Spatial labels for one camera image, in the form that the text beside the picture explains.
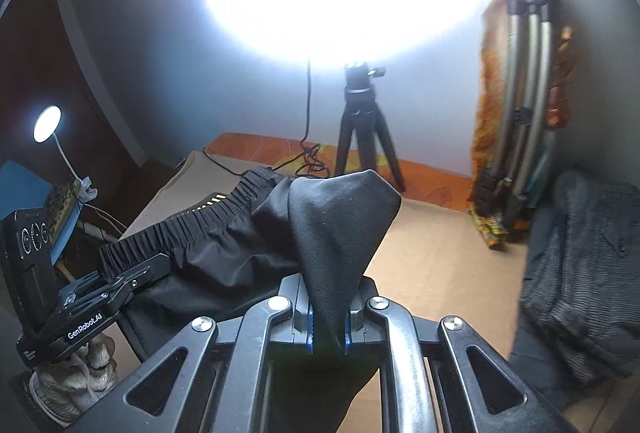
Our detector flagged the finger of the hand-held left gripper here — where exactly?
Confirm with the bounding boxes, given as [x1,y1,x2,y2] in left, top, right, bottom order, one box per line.
[59,270,140,315]
[101,252,172,288]

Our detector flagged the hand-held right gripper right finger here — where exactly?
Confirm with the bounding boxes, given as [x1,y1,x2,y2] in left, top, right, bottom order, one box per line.
[343,277,558,433]

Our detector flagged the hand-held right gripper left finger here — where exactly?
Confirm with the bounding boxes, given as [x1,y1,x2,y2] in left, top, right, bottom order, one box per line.
[82,277,317,433]

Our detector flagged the black pants with yellow print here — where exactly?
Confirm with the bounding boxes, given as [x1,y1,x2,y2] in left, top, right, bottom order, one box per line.
[99,167,403,433]

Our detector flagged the person's left hand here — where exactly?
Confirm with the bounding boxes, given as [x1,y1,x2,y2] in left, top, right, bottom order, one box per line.
[27,330,119,425]

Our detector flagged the leopard patterned cushion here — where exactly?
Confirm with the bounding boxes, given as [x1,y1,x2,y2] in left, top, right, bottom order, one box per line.
[42,179,82,245]

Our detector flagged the blue chair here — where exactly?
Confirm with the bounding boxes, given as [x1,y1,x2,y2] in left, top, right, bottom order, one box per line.
[0,160,83,266]

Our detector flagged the beige blanket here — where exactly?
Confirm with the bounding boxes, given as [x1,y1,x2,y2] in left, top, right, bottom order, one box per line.
[115,150,640,433]

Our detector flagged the white gooseneck desk lamp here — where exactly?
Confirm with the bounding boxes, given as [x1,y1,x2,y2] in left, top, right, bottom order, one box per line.
[32,105,96,201]

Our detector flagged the small black tripod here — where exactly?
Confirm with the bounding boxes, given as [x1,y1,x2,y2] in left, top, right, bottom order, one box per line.
[334,60,407,192]

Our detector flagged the folded dark grey clothes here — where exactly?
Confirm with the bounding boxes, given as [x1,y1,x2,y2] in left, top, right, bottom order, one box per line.
[509,170,640,391]

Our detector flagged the folded silver tripod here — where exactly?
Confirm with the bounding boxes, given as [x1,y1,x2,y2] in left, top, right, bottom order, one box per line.
[474,0,557,235]

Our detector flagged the orange patterned cloth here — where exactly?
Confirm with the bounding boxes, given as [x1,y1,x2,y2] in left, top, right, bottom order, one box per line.
[468,0,574,251]

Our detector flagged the white cable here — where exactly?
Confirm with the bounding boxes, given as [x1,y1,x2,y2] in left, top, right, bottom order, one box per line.
[80,203,130,239]

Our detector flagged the black ring light cable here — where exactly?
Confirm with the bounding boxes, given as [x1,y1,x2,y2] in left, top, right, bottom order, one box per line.
[202,58,332,180]

